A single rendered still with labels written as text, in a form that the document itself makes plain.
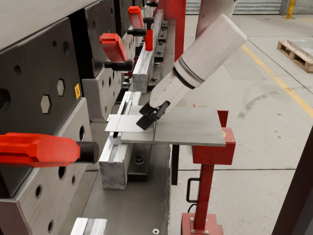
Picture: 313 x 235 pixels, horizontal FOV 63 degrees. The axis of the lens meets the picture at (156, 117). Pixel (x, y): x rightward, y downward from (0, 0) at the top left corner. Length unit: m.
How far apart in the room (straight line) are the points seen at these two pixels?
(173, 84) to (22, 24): 0.44
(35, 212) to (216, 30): 0.49
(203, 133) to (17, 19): 0.56
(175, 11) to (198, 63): 2.22
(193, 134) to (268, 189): 1.43
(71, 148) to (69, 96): 0.11
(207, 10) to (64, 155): 0.57
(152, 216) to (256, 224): 1.24
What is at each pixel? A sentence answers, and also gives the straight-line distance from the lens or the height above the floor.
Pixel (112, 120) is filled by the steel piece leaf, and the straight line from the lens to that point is 0.73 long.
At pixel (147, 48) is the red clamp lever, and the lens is 0.79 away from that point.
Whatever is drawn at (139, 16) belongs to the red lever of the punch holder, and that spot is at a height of 1.30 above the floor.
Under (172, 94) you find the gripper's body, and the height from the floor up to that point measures 1.12.
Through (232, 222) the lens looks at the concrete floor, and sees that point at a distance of 1.79.
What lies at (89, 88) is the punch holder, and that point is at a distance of 0.36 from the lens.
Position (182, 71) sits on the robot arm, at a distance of 0.60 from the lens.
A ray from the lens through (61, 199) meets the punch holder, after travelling 0.26.
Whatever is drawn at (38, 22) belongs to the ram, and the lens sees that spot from 0.23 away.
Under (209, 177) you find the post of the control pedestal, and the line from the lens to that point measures 1.27.
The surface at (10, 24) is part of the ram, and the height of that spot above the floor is 1.35.
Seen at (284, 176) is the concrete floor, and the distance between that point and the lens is 2.21.
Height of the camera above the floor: 1.39
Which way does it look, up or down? 31 degrees down
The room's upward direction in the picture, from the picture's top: straight up
